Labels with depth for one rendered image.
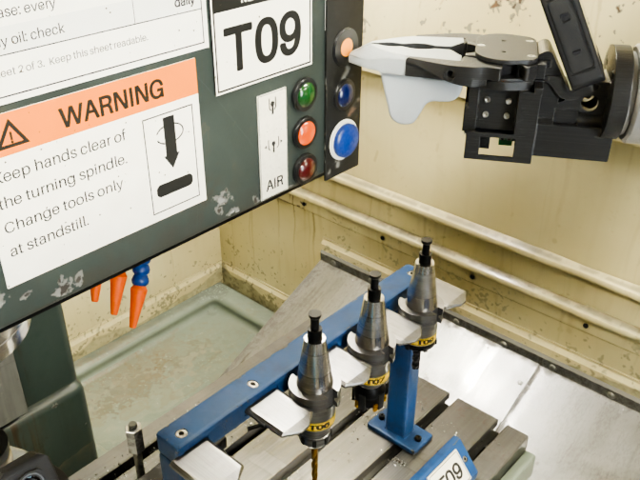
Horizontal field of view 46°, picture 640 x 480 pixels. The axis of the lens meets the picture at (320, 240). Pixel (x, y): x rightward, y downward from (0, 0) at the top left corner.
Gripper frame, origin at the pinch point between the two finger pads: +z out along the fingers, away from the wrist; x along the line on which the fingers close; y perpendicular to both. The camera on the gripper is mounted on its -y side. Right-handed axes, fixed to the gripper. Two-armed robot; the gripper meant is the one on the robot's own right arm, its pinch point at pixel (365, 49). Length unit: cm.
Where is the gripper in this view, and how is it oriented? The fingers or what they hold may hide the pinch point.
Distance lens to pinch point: 62.1
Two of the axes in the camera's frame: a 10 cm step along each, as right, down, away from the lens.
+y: 0.0, 8.6, 5.1
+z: -9.8, -1.1, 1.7
